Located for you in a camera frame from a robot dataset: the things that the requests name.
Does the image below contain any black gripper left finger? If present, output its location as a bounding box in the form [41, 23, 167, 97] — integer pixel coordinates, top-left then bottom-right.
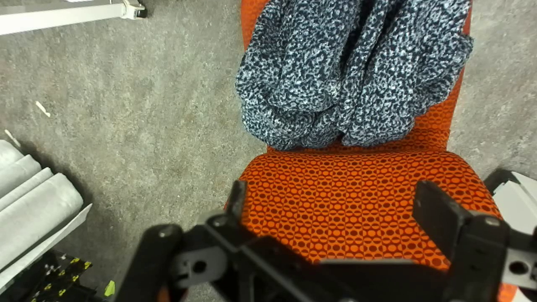
[116, 179, 266, 302]

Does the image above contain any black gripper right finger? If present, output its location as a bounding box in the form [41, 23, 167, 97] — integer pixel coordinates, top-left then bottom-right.
[413, 181, 537, 302]

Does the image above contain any blue speckled fleece blanket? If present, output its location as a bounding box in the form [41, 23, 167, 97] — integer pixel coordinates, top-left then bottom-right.
[237, 0, 474, 149]

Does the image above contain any yellow black handheld device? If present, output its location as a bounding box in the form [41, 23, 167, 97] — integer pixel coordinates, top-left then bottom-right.
[0, 252, 110, 302]

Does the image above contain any white metal frame bar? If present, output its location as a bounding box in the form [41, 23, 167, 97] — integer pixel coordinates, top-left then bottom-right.
[0, 0, 147, 35]

